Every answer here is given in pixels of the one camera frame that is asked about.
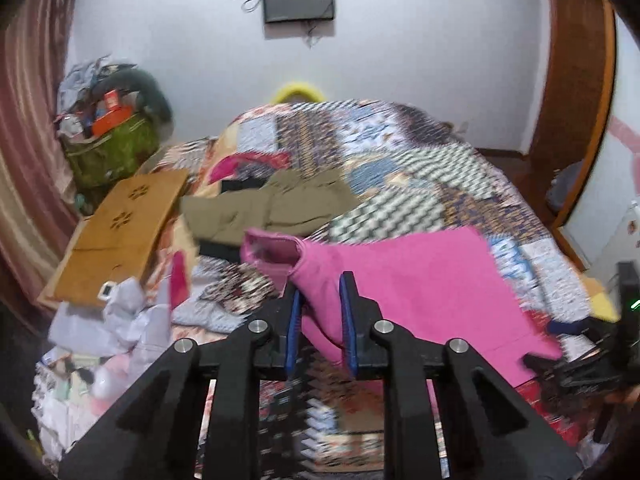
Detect pink pants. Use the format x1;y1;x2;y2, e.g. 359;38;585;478
240;228;562;386

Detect white crumpled cloth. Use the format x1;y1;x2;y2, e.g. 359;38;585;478
48;278;170;358

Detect wooden lap desk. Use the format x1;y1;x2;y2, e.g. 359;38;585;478
40;169;189;309

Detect black garment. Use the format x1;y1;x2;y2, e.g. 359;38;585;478
193;178;269;252

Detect striped red curtain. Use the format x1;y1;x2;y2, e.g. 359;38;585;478
1;0;78;302

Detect patchwork bed quilt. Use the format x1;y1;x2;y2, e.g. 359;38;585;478
145;100;604;479

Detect olive green pants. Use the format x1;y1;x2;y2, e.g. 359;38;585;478
181;169;359;240

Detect green storage bag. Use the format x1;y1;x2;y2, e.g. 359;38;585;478
61;114;160;191

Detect orange box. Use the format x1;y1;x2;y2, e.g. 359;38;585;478
91;106;134;136

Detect brown wooden door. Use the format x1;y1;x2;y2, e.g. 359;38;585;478
528;0;616;226

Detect grey plush toy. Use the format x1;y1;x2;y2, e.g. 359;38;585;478
91;68;172;124

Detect yellow foam ring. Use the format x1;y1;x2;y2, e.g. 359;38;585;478
271;82;328;105

